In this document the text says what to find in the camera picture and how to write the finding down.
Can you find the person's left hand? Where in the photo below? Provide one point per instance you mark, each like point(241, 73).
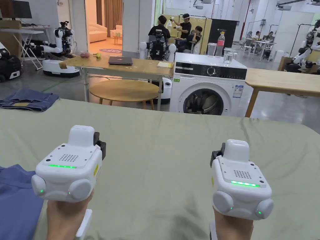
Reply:
point(62, 220)

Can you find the person's right hand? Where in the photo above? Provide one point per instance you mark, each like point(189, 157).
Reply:
point(237, 230)

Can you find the folded blue denim garment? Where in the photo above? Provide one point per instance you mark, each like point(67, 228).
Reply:
point(27, 98)

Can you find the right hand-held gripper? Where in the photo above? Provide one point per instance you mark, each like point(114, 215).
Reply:
point(240, 192)

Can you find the white washing machine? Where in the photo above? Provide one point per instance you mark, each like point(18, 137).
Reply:
point(207, 87)

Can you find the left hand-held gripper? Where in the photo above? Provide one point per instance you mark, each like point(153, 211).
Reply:
point(67, 172)

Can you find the cream sofa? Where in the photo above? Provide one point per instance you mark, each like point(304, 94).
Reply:
point(97, 32)

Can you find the white wheeled robot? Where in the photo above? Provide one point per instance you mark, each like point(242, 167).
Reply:
point(60, 65)

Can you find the white humanoid robot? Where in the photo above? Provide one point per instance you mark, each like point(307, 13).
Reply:
point(157, 50)

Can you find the black monitor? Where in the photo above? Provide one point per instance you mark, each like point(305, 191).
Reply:
point(15, 8)

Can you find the bed with pale green sheet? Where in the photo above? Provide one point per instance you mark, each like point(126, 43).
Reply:
point(160, 150)

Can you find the blue shirt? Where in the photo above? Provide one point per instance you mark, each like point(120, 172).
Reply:
point(15, 200)

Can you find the group of people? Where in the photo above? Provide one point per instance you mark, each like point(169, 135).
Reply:
point(261, 36)

